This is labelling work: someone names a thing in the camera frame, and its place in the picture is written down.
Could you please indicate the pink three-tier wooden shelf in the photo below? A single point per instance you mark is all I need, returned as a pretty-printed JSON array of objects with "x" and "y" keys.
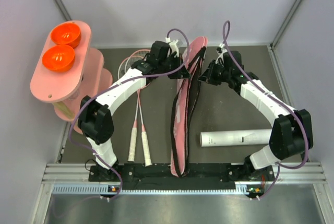
[{"x": 65, "y": 90}]

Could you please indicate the white shuttlecock tube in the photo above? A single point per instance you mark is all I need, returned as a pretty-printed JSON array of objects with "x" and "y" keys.
[{"x": 235, "y": 138}]

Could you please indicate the upper orange plastic bowl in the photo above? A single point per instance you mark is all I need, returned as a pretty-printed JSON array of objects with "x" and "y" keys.
[{"x": 67, "y": 33}]

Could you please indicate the orange plastic bowl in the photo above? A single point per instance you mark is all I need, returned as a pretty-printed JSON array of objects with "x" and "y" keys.
[
  {"x": 67, "y": 33},
  {"x": 59, "y": 58}
]

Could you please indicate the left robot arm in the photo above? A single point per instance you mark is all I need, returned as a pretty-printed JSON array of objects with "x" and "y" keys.
[{"x": 135, "y": 73}]

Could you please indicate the grey slotted cable duct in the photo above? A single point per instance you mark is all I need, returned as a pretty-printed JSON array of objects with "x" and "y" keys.
[{"x": 89, "y": 189}]

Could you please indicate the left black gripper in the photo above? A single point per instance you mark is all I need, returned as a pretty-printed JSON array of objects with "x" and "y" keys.
[{"x": 181, "y": 73}]

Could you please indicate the lower orange plastic bowl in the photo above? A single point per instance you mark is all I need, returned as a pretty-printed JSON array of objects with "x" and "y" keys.
[{"x": 59, "y": 58}]

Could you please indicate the pink SPORT racket bag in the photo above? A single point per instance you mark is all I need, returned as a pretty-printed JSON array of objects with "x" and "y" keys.
[{"x": 184, "y": 105}]

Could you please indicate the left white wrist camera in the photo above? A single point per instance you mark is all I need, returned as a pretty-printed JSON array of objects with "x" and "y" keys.
[{"x": 174, "y": 45}]

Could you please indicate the pink badminton racket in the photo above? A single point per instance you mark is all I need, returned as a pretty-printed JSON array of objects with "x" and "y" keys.
[
  {"x": 145, "y": 145},
  {"x": 131, "y": 145}
]

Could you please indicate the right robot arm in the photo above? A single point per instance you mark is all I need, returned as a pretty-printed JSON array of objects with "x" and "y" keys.
[{"x": 291, "y": 132}]

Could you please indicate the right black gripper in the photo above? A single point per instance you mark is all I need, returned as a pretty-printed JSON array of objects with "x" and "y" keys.
[{"x": 207, "y": 76}]

